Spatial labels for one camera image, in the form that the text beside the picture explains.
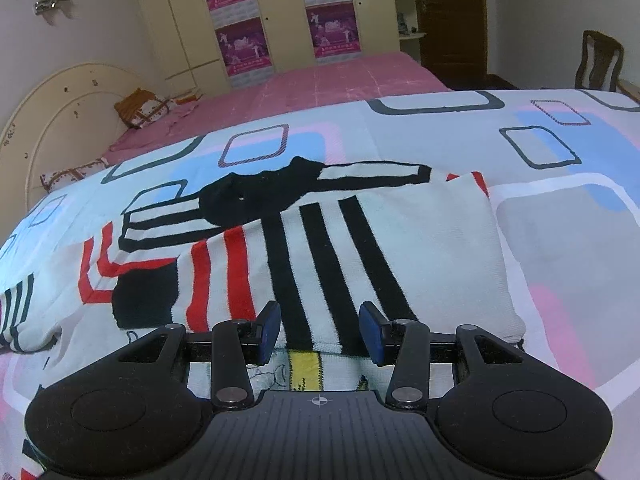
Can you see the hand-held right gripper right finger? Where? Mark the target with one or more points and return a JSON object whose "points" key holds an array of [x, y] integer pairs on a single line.
{"points": [[372, 332]]}

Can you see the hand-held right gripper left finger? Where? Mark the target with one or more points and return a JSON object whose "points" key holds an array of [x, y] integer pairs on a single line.
{"points": [[269, 327]]}

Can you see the white red black striped sweater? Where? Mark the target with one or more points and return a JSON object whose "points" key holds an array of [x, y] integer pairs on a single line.
{"points": [[430, 250]]}

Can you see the printed blanket with rounded squares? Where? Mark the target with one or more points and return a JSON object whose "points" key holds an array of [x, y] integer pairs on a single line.
{"points": [[550, 240]]}

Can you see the red patterned pillow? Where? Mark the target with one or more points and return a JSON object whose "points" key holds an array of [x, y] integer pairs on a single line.
{"points": [[70, 174]]}

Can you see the orange patterned pillow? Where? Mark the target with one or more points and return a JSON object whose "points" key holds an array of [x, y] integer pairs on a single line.
{"points": [[135, 107]]}

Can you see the cream curved headboard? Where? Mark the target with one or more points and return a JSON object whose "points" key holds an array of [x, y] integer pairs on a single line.
{"points": [[60, 105]]}

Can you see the cream corner shelf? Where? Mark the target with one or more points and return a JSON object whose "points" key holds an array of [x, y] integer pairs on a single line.
{"points": [[407, 10]]}

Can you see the brown wooden door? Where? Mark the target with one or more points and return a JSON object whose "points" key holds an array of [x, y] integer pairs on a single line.
{"points": [[450, 15]]}

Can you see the cream wardrobe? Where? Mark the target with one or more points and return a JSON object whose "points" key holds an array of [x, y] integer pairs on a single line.
{"points": [[170, 15]]}

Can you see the dark wooden chair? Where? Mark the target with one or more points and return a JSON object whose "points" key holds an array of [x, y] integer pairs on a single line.
{"points": [[600, 60]]}

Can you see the light wooden furniture edge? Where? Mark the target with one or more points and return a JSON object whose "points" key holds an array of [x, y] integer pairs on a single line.
{"points": [[631, 89]]}

